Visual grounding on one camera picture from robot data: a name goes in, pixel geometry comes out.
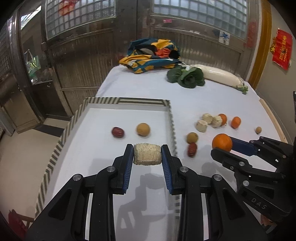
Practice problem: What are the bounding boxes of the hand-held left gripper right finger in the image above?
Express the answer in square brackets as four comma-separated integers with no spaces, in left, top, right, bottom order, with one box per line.
[161,145,269,241]

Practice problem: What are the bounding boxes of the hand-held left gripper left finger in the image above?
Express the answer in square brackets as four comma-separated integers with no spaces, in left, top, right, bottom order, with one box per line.
[26,144,134,241]

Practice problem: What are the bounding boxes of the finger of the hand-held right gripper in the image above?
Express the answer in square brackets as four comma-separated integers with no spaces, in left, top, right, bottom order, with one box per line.
[231,136,290,163]
[210,148,285,180]

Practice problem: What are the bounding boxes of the large orange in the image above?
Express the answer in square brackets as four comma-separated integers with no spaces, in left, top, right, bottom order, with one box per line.
[212,134,233,152]

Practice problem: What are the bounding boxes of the beige shredded wheat block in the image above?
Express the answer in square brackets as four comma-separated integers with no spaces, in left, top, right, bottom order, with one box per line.
[133,143,161,166]

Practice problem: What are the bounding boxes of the red jujube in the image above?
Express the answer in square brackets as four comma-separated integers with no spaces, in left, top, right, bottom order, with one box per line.
[187,143,198,157]
[112,126,125,139]

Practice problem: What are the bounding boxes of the striped-rim white tray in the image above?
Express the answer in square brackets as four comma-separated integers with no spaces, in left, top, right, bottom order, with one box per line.
[35,97,181,219]

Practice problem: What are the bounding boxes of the white radish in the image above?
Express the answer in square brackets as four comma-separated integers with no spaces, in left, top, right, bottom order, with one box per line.
[190,64,249,94]

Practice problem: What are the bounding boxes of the green bok choy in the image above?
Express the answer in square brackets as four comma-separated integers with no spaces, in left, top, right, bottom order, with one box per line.
[167,67,206,89]

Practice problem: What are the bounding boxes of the metal door with glass blocks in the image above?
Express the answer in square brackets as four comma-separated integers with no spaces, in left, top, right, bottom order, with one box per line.
[148,0,256,88]
[41,0,117,117]

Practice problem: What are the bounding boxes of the blue and white sticker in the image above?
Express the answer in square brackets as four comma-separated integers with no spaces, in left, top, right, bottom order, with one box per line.
[218,30,230,45]

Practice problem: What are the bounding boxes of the colourful patterned cloth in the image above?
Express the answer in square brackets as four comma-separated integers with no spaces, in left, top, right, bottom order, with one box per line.
[119,38,183,74]

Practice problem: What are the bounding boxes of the red paper strip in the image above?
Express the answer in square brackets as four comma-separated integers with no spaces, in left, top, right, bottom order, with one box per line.
[247,22,257,48]

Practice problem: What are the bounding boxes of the red chair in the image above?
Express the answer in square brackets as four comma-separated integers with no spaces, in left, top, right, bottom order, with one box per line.
[8,210,33,237]

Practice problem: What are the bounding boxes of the green plastic bag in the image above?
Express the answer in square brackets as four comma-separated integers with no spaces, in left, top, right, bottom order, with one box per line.
[24,50,42,81]

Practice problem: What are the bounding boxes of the red wall decoration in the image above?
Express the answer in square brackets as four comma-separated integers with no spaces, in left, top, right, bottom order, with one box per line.
[269,29,294,70]

